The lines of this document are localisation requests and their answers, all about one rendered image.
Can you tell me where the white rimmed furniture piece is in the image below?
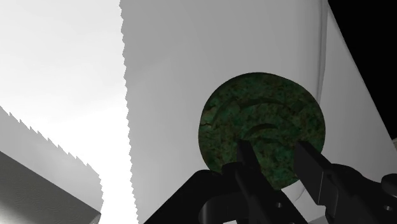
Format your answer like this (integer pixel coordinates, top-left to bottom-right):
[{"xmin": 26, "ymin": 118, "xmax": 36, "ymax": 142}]
[{"xmin": 119, "ymin": 0, "xmax": 397, "ymax": 224}]

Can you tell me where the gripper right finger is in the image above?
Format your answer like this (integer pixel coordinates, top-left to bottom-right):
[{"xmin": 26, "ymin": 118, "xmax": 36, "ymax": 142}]
[{"xmin": 293, "ymin": 141, "xmax": 397, "ymax": 224}]

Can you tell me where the dark green mottled round plate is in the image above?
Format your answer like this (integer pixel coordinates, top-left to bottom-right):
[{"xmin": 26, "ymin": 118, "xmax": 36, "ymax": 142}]
[{"xmin": 198, "ymin": 72, "xmax": 326, "ymax": 191}]

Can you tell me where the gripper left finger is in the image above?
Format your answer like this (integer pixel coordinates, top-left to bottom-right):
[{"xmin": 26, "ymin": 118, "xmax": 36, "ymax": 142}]
[{"xmin": 143, "ymin": 140, "xmax": 309, "ymax": 224}]

